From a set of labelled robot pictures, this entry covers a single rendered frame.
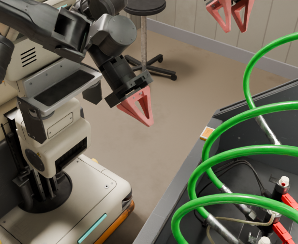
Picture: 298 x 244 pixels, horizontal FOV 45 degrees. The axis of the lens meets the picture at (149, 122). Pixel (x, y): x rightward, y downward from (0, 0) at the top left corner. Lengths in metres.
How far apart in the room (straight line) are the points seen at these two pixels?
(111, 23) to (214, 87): 2.34
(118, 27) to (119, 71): 0.09
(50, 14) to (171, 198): 0.53
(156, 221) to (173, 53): 2.60
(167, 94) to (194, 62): 0.55
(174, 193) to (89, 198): 0.90
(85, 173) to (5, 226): 0.45
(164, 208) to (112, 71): 0.38
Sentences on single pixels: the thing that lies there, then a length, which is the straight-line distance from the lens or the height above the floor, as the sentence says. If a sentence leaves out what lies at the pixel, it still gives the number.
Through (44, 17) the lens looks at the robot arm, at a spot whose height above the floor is 1.41.
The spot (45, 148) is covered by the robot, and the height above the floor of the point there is 0.80.
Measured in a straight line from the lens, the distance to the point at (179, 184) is 0.96.
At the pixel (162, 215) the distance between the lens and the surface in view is 0.90.
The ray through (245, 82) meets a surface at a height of 1.23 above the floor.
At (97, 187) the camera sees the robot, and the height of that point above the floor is 0.28.
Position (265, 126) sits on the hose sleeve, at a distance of 0.86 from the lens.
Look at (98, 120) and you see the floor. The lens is 2.61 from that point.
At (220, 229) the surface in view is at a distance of 0.71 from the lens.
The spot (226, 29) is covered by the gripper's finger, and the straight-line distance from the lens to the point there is 0.84.
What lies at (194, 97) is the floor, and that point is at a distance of 2.83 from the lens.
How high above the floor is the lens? 1.69
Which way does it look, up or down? 41 degrees down
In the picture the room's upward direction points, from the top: straight up
